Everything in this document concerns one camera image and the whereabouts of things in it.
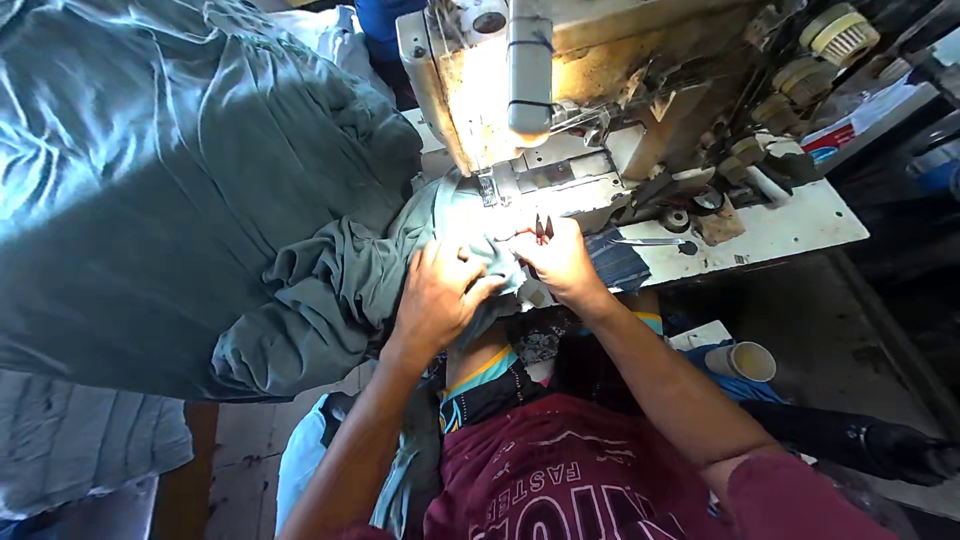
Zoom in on person's left hand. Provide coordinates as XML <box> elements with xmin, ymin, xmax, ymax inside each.
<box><xmin>393</xmin><ymin>239</ymin><xmax>507</xmax><ymax>364</ymax></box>

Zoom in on person's right hand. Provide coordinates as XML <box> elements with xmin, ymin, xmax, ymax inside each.
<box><xmin>509</xmin><ymin>216</ymin><xmax>610</xmax><ymax>315</ymax></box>

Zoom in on small thread snips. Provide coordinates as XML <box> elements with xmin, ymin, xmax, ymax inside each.
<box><xmin>533</xmin><ymin>213</ymin><xmax>555</xmax><ymax>280</ymax></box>

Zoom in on grey-green garment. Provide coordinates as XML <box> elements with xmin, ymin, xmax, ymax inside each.
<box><xmin>0</xmin><ymin>0</ymin><xmax>528</xmax><ymax>405</ymax></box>

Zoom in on person's right forearm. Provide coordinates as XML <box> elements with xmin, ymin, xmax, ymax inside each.
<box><xmin>576</xmin><ymin>291</ymin><xmax>783</xmax><ymax>472</ymax></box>

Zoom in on person's legs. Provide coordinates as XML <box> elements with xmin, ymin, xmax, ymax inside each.
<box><xmin>438</xmin><ymin>291</ymin><xmax>664</xmax><ymax>436</ymax></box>

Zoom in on dark blue fabric scrap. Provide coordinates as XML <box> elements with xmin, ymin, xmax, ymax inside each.
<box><xmin>583</xmin><ymin>227</ymin><xmax>653</xmax><ymax>294</ymax></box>

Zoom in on metal tweezers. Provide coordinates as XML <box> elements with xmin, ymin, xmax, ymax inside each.
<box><xmin>610</xmin><ymin>237</ymin><xmax>699</xmax><ymax>256</ymax></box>

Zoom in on grey elongated lamp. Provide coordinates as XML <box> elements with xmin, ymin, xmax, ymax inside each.
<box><xmin>507</xmin><ymin>0</ymin><xmax>555</xmax><ymax>149</ymax></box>

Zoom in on brown paper piece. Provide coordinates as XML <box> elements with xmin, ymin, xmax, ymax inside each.
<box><xmin>694</xmin><ymin>196</ymin><xmax>747</xmax><ymax>247</ymax></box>

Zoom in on white flat box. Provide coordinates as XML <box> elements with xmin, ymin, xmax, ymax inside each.
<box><xmin>667</xmin><ymin>320</ymin><xmax>733</xmax><ymax>353</ymax></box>

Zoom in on sewing machine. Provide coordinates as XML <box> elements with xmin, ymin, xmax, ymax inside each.
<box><xmin>395</xmin><ymin>0</ymin><xmax>882</xmax><ymax>235</ymax></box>

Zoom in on light blue cloth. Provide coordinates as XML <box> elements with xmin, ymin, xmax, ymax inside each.
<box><xmin>276</xmin><ymin>391</ymin><xmax>421</xmax><ymax>538</ymax></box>

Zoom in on dark blue fabric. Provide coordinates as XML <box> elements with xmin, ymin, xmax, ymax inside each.
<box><xmin>354</xmin><ymin>0</ymin><xmax>429</xmax><ymax>64</ymax></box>

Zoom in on off-white paper cup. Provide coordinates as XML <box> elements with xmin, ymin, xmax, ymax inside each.
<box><xmin>704</xmin><ymin>341</ymin><xmax>778</xmax><ymax>384</ymax></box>

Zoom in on white cloth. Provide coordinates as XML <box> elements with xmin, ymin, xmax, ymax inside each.
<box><xmin>266</xmin><ymin>4</ymin><xmax>396</xmax><ymax>108</ymax></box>

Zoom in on ribbed cream knob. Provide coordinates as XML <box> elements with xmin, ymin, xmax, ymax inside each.
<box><xmin>798</xmin><ymin>2</ymin><xmax>882</xmax><ymax>70</ymax></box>
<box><xmin>771</xmin><ymin>57</ymin><xmax>837</xmax><ymax>107</ymax></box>
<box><xmin>750</xmin><ymin>92</ymin><xmax>802</xmax><ymax>136</ymax></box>

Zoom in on white red-labelled packet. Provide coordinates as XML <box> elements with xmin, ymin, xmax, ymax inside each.
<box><xmin>800</xmin><ymin>75</ymin><xmax>939</xmax><ymax>168</ymax></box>

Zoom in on grey pleated fabric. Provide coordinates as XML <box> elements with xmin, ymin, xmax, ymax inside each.
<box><xmin>0</xmin><ymin>369</ymin><xmax>195</xmax><ymax>520</ymax></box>

